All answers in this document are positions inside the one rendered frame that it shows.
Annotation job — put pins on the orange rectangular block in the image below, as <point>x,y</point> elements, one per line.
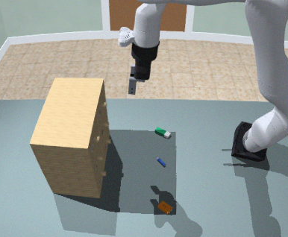
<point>165,207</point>

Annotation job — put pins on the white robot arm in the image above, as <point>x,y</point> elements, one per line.
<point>267,20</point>

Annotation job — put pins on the light wooden chest of drawers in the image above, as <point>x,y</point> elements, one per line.
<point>62,135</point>

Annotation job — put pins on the wooden drawer front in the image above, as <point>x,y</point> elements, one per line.
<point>100,176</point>
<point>94,139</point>
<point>104,124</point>
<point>98,157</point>
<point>101,105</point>
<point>105,142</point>

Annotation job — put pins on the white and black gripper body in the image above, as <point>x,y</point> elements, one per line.
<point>144,49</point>

